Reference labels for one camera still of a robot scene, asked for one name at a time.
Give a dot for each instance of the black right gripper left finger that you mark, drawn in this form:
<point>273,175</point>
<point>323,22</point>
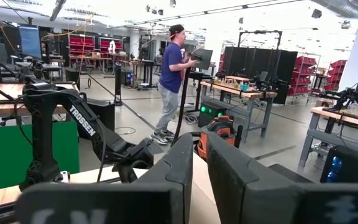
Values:
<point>154,199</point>

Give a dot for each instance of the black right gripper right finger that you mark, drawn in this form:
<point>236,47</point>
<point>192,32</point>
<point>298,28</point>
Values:
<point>247,193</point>

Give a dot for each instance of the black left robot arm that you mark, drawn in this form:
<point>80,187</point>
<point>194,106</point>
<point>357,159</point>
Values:
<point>42,124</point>

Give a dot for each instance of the black box cabinet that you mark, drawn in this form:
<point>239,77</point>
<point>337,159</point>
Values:
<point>102,115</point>

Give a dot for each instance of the orange shop vacuum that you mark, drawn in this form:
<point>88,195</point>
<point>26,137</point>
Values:
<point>221,127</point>

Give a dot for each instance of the black computer with green lights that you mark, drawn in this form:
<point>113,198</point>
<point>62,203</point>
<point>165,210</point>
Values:
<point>211,110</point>

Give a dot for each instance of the person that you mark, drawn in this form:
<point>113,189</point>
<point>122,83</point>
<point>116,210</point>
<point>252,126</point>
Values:
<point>171,68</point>

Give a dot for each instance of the wooden workbench with grey legs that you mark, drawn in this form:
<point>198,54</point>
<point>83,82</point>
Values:
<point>244,93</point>
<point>337,133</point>

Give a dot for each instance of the black computer with blue light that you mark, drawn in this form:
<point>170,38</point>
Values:
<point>350,165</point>

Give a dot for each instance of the red bin shelf rack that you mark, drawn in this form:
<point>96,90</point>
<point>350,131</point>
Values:
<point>337,73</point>
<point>303,74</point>

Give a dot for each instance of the black folding partition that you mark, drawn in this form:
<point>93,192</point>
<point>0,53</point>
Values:
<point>259,62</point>

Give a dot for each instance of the green panel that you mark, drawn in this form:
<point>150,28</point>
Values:
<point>5,155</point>

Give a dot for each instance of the black robot arms on workbench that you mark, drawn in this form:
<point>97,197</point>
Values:
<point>346,96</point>

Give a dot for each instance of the computer monitor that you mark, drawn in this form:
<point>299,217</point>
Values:
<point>30,42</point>

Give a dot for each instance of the black metal frame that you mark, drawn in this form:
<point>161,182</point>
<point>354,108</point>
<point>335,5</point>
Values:
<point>259,32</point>

